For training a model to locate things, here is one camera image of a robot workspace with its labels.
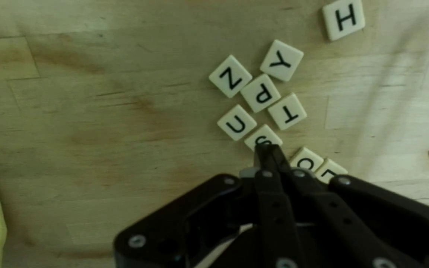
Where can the letter tile beside C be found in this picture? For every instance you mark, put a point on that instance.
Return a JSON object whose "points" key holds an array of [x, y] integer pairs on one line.
{"points": [[328, 171]]}

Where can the letter tile T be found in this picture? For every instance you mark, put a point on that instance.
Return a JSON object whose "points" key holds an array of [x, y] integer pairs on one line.
{"points": [[287, 113]]}

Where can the letter tile Z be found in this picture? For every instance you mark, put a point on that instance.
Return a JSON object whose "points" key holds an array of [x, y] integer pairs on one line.
{"points": [[229, 77]]}

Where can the letter tile P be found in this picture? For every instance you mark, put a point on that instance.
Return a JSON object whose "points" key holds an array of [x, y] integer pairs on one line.
{"points": [[261, 93]]}

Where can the letter tile U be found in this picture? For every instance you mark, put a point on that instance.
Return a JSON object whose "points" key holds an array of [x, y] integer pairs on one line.
{"points": [[237, 123]]}

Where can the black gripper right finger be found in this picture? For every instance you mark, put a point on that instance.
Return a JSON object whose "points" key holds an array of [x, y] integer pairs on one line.
{"points": [[328, 232]]}

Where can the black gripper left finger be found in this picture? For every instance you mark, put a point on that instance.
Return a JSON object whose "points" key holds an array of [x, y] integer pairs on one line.
{"points": [[280, 238]]}

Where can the letter tile S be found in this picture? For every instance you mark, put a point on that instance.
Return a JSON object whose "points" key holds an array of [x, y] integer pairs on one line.
{"points": [[262, 136]]}

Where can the letter tile Y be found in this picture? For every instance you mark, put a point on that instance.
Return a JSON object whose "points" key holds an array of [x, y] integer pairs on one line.
{"points": [[282, 62]]}

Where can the letter tile H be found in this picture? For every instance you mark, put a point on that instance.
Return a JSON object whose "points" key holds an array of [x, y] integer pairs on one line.
{"points": [[343, 19]]}

